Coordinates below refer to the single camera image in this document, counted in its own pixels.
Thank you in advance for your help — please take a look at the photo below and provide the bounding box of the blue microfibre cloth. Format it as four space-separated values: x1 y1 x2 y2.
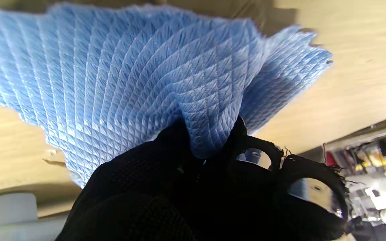
0 2 333 188

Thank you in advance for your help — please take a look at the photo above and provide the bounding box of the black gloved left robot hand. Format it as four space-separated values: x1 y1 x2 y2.
55 115 349 241

